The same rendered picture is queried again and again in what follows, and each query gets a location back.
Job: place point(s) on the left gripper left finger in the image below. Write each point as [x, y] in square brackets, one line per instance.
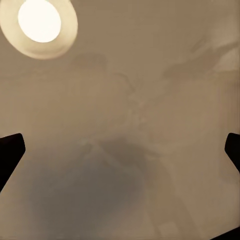
[12, 148]

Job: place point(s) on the coffee table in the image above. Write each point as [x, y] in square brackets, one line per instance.
[124, 107]

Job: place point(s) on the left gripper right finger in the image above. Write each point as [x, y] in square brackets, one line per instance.
[232, 148]

